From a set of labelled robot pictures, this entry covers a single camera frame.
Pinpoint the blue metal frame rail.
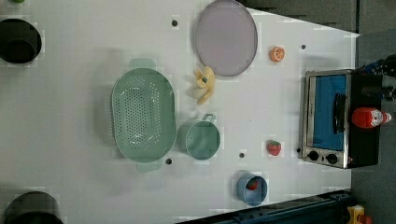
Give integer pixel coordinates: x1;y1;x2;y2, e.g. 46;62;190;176
178;190;356;224

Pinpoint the green cup with handle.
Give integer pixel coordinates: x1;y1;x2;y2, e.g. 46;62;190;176
177;114;221;161

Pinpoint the black cylinder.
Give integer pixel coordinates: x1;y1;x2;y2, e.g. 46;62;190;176
4;191;64;224
0;19;42;63

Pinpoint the purple round plate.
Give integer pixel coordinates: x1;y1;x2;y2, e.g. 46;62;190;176
194;0;258;77

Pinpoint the black cylinder lower left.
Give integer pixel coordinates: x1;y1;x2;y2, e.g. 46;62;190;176
4;191;64;224

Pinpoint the blue cup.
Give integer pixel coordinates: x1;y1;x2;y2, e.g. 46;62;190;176
236;173;268;206

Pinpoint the silver toaster oven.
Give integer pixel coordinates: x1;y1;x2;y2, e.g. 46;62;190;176
301;69;382;169

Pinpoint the yellow red clamp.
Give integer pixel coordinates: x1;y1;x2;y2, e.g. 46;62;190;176
347;205;373;224

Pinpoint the green perforated colander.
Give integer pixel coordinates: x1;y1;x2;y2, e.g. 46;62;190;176
111;58;177;173

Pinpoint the orange slice toy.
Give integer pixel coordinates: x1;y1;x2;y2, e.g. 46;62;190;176
270;47;285;63

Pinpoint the strawberry inside blue cup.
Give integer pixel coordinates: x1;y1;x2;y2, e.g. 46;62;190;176
247;179;258;190

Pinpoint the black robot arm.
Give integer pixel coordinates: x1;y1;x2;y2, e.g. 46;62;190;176
358;54;396;101

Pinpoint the black cylinder upper left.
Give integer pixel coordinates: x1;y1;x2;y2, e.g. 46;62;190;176
0;19;42;63

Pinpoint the peeled banana toy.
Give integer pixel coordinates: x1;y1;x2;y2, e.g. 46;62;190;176
187;66;216;105

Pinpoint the red plush ketchup bottle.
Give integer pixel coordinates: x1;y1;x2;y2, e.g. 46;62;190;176
351;107;392;129

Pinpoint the red toy strawberry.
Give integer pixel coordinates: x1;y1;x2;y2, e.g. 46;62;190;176
267;141;281;156

